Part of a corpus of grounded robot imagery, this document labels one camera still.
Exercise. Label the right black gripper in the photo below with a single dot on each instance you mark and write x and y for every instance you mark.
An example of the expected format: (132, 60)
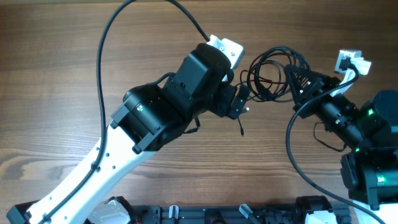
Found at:
(318, 83)

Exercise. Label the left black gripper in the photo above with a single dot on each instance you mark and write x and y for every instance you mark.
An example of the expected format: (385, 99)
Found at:
(222, 106)

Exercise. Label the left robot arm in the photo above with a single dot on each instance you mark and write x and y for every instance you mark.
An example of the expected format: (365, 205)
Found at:
(150, 117)

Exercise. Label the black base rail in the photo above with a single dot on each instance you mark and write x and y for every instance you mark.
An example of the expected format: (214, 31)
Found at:
(306, 209)

